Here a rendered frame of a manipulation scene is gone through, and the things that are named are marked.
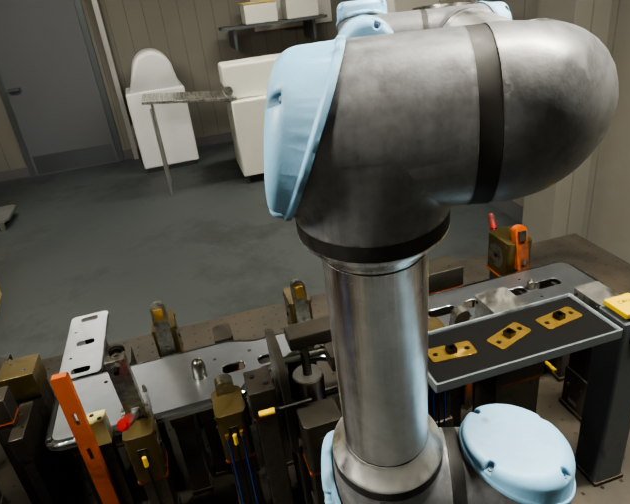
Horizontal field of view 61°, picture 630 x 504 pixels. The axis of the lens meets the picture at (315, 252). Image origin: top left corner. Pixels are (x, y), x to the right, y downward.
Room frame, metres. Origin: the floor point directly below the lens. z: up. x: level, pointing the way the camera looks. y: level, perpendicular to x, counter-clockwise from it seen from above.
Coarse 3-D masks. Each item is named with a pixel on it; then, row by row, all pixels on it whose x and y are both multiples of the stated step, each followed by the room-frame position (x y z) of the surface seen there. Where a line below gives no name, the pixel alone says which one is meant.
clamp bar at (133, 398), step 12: (120, 348) 0.81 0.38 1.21; (108, 360) 0.78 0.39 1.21; (120, 360) 0.78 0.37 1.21; (108, 372) 0.77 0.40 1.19; (120, 372) 0.78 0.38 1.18; (132, 372) 0.80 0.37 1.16; (120, 384) 0.78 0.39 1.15; (132, 384) 0.79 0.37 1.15; (120, 396) 0.78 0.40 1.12; (132, 396) 0.79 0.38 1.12; (144, 408) 0.80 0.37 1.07
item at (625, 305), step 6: (624, 294) 0.86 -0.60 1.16; (606, 300) 0.85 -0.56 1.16; (612, 300) 0.85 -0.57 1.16; (618, 300) 0.85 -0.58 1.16; (624, 300) 0.84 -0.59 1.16; (612, 306) 0.83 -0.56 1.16; (618, 306) 0.83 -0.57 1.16; (624, 306) 0.82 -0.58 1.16; (618, 312) 0.82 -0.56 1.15; (624, 312) 0.81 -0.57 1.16
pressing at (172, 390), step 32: (480, 288) 1.19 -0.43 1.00; (512, 288) 1.18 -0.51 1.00; (544, 288) 1.16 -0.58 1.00; (448, 320) 1.07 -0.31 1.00; (192, 352) 1.07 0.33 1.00; (224, 352) 1.05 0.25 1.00; (256, 352) 1.03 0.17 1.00; (288, 352) 1.02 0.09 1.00; (96, 384) 0.99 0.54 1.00; (160, 384) 0.96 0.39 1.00; (192, 384) 0.95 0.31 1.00; (64, 416) 0.89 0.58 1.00; (160, 416) 0.85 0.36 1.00; (64, 448) 0.81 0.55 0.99
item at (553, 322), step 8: (552, 312) 0.83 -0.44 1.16; (560, 312) 0.81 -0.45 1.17; (568, 312) 0.83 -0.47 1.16; (576, 312) 0.82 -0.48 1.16; (536, 320) 0.81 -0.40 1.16; (544, 320) 0.81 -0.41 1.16; (552, 320) 0.80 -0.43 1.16; (560, 320) 0.80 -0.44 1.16; (568, 320) 0.80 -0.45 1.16; (552, 328) 0.78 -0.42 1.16
